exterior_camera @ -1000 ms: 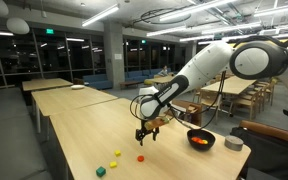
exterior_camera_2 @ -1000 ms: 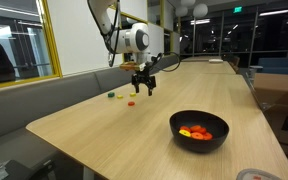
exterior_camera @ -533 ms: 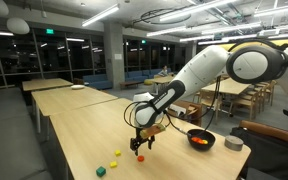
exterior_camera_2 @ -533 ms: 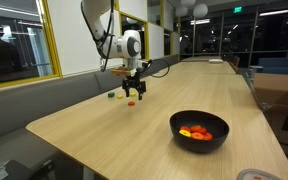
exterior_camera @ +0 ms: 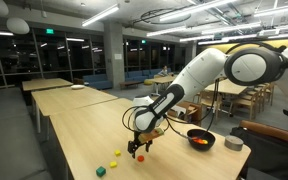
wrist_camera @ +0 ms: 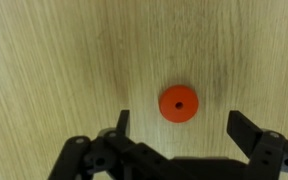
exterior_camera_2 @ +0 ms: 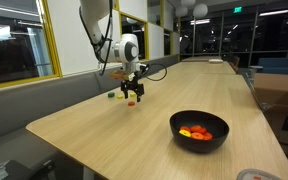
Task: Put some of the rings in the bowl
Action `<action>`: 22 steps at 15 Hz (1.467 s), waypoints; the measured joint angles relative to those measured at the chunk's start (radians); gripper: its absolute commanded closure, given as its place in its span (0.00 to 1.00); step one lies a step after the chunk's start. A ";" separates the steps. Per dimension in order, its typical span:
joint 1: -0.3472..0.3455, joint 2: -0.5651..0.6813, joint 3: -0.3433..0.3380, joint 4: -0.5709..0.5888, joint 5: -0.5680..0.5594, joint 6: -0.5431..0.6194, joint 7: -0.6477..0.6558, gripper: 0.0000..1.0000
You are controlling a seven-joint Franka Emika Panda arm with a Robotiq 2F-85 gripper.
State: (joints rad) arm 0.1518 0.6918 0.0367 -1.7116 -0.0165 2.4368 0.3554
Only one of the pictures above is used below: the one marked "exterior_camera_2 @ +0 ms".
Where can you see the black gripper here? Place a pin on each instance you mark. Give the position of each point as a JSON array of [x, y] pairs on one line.
[[132, 86]]

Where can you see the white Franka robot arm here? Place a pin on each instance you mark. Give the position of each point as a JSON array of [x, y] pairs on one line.
[[124, 51]]

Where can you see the black bowl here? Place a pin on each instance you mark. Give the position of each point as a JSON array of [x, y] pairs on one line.
[[200, 146]]

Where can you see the green cube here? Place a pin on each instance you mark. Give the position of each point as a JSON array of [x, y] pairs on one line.
[[110, 95]]

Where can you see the yellow framed glass window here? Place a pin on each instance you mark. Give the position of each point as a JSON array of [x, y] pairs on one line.
[[17, 20], [134, 25]]

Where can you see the light wooden table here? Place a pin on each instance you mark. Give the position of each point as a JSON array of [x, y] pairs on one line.
[[197, 59], [200, 67]]

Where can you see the white round pendant lamp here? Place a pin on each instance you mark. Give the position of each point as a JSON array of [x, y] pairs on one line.
[[187, 2], [180, 11], [200, 10]]

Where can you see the brown wooden chair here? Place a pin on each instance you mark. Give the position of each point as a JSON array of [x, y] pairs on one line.
[[234, 60]]

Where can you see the gray upholstered bench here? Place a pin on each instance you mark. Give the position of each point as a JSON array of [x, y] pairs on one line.
[[17, 110]]

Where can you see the dark blurry person figure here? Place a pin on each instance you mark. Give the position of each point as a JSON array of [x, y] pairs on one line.
[[7, 63]]

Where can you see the green exit sign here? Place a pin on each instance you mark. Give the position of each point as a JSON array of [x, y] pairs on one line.
[[237, 9]]

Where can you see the open brown cardboard box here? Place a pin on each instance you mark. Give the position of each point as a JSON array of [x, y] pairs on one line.
[[274, 88]]

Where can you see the black equipment case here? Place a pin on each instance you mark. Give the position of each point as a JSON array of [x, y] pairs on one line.
[[10, 171]]

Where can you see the blue sofa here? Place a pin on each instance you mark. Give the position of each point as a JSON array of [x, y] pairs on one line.
[[280, 65]]

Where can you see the long ceiling light strip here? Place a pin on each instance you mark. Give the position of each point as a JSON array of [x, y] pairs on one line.
[[273, 12]]

